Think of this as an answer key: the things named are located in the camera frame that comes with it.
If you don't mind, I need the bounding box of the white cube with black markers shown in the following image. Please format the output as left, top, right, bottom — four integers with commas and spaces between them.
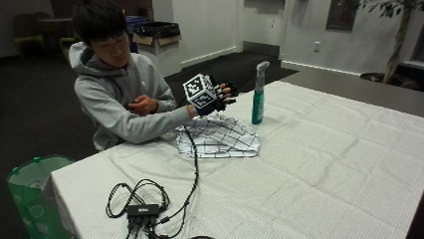
182, 73, 220, 110

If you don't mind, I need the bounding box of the green spray bottle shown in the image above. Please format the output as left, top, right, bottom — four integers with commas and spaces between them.
249, 60, 271, 125

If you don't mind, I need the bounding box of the the person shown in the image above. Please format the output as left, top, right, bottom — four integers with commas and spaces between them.
67, 0, 198, 152

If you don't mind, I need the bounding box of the white black checked cloth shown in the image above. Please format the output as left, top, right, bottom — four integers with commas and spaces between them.
175, 112, 260, 159

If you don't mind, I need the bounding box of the white bin with black liner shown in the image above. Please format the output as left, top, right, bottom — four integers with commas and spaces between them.
131, 21, 183, 78

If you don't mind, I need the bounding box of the green chair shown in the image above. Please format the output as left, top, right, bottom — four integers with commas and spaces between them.
11, 13, 47, 56
58, 33, 83, 61

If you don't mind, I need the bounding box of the white tablecloth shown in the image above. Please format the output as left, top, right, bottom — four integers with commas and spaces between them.
49, 80, 424, 239

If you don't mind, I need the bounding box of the dark round table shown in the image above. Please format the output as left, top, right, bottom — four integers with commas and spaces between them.
35, 16, 74, 54

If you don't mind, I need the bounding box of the black hub box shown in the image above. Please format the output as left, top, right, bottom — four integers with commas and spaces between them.
124, 203, 162, 219

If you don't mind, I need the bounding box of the dark plant pot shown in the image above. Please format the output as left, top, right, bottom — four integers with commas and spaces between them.
358, 72, 421, 92

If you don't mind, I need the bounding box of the indoor tree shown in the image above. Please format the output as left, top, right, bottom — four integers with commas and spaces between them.
352, 0, 424, 84

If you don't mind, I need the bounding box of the long black glove cable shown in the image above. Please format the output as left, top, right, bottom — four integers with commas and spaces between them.
155, 114, 202, 239

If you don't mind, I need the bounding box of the looped black cable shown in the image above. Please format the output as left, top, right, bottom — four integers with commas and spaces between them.
105, 178, 172, 239

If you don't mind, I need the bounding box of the dark wall frame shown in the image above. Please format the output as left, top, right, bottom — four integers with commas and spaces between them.
324, 0, 357, 32

